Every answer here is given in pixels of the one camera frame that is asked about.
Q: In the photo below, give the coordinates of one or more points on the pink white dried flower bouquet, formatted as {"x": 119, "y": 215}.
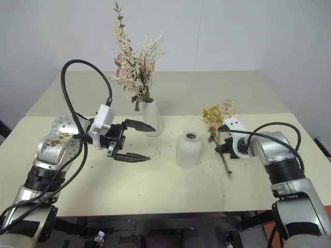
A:
{"x": 129, "y": 67}

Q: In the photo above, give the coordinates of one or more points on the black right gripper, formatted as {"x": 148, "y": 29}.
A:
{"x": 229, "y": 146}

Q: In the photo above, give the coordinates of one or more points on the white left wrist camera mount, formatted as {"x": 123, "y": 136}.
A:
{"x": 103, "y": 120}

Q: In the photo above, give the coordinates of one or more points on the dark grey chair part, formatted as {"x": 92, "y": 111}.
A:
{"x": 324, "y": 147}

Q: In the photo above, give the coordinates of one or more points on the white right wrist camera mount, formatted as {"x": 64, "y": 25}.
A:
{"x": 236, "y": 125}

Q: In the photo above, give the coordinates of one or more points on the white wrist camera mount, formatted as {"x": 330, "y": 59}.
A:
{"x": 103, "y": 120}
{"x": 236, "y": 125}

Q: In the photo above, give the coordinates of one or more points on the cream table mat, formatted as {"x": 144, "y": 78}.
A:
{"x": 155, "y": 186}

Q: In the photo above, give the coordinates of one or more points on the yellow orange dried flower bouquet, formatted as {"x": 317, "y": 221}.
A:
{"x": 216, "y": 118}

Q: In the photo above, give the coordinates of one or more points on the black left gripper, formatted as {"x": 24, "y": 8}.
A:
{"x": 115, "y": 139}

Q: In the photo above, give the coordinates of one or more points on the tall slim white vase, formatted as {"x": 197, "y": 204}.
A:
{"x": 152, "y": 117}

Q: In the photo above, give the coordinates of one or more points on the short round white vase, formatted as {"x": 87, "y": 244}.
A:
{"x": 190, "y": 153}

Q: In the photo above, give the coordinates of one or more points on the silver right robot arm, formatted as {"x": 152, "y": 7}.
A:
{"x": 279, "y": 147}

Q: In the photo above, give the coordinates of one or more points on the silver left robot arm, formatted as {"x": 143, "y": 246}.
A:
{"x": 51, "y": 152}

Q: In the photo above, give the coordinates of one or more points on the red object under table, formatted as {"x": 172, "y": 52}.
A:
{"x": 267, "y": 227}

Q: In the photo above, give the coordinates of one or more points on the black frame under table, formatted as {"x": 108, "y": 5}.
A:
{"x": 155, "y": 230}

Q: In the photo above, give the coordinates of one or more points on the small metal clamp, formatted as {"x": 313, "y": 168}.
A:
{"x": 99, "y": 236}

